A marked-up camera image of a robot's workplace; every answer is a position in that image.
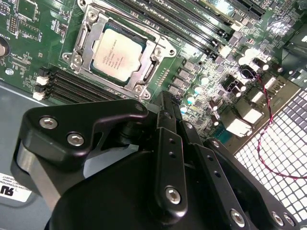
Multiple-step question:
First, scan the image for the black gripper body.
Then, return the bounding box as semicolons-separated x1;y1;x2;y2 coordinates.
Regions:
47;146;291;230

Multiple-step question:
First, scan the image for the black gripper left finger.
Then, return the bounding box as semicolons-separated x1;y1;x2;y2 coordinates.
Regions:
11;91;189;218

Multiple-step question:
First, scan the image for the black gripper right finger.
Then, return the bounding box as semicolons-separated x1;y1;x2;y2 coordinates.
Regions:
172;93;301;230

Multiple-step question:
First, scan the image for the metal socket cover frame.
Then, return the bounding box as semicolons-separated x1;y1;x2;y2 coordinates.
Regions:
73;13;166;93

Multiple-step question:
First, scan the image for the silver square CPU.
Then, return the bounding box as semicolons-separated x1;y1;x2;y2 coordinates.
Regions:
92;28;144;84

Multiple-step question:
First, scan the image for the thin wire locking lever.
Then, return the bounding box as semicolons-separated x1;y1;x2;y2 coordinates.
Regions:
90;1;161;38

